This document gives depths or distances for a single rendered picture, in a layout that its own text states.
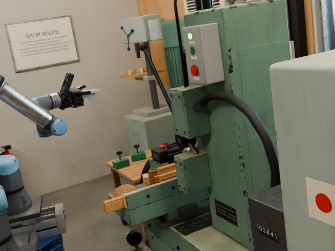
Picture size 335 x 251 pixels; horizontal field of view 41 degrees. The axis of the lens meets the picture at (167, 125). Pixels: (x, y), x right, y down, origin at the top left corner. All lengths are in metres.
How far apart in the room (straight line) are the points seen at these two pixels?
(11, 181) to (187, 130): 0.90
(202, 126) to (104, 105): 3.43
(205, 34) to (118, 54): 3.59
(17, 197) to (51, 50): 2.73
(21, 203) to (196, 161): 0.88
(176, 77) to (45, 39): 3.07
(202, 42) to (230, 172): 0.40
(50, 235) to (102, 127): 2.84
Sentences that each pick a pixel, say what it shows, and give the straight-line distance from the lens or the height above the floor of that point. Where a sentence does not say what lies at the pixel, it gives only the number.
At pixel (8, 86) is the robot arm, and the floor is 1.34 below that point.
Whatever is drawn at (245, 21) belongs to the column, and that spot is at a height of 1.47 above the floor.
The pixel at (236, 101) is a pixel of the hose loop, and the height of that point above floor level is 1.28.
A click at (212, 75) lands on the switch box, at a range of 1.23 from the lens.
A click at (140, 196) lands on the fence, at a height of 0.94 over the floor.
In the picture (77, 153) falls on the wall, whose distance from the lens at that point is 4.72.
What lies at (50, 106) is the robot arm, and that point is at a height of 1.20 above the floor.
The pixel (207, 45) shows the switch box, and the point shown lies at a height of 1.42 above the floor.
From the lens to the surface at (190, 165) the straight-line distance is 1.41.
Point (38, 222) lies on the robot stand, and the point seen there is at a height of 0.76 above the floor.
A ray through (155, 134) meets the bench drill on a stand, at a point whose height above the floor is 0.57.
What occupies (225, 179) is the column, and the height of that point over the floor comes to 1.01.
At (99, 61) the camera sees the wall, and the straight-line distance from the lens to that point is 4.70.
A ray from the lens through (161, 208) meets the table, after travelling 1.60.
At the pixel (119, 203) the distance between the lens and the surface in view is 1.57.
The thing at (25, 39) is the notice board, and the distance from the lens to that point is 4.50.
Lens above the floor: 1.50
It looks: 13 degrees down
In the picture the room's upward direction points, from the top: 9 degrees counter-clockwise
